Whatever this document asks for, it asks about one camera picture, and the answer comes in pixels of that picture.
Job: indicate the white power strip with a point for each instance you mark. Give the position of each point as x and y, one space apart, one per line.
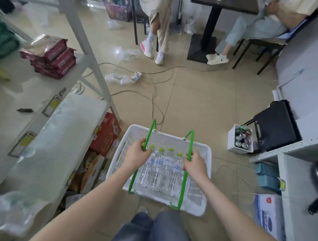
136 77

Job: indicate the person's right leg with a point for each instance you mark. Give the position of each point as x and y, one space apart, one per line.
171 228

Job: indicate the yellow shelf tag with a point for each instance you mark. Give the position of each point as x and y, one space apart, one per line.
282 184

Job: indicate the small brown cylinder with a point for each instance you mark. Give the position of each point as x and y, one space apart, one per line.
24 110

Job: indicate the person's left leg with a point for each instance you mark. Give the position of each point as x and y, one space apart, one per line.
134 231

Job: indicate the blue white carton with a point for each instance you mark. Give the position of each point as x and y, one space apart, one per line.
269 218

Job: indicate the purple printed box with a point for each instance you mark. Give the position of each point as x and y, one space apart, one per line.
119 11

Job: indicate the white plastic scrap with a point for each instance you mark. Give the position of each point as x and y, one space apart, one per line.
79 87

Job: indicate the red carton gold emblem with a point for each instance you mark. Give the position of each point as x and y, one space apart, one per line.
106 135

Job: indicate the stack of maroon packets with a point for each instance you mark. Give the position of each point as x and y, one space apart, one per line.
49 58

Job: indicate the person's right forearm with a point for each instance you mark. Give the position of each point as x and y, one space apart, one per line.
231 216

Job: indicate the white shelving unit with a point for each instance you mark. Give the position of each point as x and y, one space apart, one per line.
298 188

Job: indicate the black chair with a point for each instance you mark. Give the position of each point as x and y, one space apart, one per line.
265 41
135 27

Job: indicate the green bordered shelf tag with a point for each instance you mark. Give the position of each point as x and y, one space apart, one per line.
22 144
96 130
52 105

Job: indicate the group of drink cans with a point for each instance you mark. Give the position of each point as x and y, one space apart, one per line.
242 137

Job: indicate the black hard case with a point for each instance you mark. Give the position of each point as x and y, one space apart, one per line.
275 126

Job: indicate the clear plastic bag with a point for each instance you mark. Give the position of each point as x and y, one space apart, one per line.
114 24
128 53
116 79

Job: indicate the stack of green packets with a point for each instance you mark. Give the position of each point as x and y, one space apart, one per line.
7 42

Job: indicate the teal box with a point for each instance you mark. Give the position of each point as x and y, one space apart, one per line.
269 184
267 169

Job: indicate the person's leg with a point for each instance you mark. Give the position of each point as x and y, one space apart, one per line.
171 228
134 231

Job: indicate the white metal shelf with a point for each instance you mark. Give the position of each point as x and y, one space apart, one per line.
24 94

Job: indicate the person's right hand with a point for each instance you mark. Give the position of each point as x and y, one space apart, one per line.
197 166

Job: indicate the white basket green rim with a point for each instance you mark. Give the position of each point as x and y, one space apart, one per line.
174 139

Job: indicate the row of water bottles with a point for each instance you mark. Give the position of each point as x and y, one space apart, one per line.
159 173

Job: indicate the person's left forearm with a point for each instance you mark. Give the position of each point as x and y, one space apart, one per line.
94 203

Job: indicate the person's left hand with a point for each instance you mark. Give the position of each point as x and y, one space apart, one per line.
136 156

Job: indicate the white open carton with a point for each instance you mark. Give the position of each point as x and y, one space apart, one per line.
232 146

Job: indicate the black pedestal table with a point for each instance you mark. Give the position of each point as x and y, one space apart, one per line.
210 32

